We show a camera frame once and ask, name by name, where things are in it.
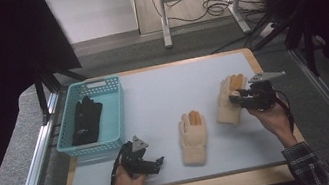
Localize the black tripod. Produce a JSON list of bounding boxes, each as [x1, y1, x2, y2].
[[30, 52, 93, 125]]

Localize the black glove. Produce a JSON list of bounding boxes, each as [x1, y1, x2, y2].
[[64, 92, 110, 147]]

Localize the black floor cables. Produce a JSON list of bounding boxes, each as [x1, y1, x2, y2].
[[150, 0, 277, 64]]

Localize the light grey table mat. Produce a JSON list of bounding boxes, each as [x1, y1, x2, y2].
[[50, 47, 289, 185]]

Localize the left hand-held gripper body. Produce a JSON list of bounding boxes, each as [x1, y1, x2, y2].
[[111, 133, 155, 182]]

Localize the person's right hand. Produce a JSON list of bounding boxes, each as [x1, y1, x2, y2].
[[246, 98, 299, 155]]

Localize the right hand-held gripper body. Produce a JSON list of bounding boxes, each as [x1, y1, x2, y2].
[[238, 67, 292, 114]]

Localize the turquoise plastic basket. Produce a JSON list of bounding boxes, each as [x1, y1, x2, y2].
[[46, 73, 134, 160]]

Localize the cream knit glove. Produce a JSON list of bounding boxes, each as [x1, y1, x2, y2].
[[209, 72, 255, 128], [174, 108, 214, 168]]

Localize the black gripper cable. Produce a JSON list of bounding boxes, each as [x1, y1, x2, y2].
[[273, 87, 297, 137], [103, 141, 139, 185]]

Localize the white power strip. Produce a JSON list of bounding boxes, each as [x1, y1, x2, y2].
[[256, 20, 278, 39]]

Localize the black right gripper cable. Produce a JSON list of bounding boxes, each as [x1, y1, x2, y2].
[[273, 87, 297, 137]]

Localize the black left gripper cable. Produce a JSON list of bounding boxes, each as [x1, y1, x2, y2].
[[103, 141, 139, 185]]

